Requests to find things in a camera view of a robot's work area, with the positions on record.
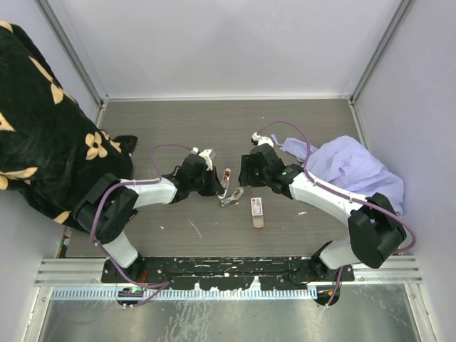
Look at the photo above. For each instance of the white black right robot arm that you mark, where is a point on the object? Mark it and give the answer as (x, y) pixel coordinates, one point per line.
(374, 231)

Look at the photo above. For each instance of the pink stapler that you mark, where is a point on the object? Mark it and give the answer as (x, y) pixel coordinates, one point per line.
(225, 182)

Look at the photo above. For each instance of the black floral blanket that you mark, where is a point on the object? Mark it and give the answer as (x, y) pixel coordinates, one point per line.
(51, 152)

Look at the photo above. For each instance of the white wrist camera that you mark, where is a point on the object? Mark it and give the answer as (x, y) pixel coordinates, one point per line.
(258, 139)
(207, 155)

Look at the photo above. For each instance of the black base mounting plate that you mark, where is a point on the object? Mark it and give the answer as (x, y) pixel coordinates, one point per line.
(230, 273)

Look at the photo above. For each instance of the beige stapler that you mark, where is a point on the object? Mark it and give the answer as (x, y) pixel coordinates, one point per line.
(232, 199)

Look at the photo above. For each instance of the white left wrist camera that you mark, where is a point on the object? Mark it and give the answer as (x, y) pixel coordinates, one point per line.
(207, 155)

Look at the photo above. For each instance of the aluminium front rail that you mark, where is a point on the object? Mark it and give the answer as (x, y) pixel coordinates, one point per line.
(88, 272)

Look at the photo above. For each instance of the lavender crumpled cloth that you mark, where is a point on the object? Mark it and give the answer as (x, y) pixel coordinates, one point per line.
(345, 163)

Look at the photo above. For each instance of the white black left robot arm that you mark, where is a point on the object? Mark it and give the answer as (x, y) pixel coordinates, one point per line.
(109, 205)

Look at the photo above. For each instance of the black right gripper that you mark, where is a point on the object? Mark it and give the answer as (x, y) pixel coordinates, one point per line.
(246, 177)

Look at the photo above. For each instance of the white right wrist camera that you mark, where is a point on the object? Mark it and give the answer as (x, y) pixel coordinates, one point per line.
(258, 139)

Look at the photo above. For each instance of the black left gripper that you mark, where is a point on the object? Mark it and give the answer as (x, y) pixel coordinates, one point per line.
(215, 187)

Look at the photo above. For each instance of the white slotted cable duct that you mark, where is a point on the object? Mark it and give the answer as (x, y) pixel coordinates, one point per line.
(105, 293)

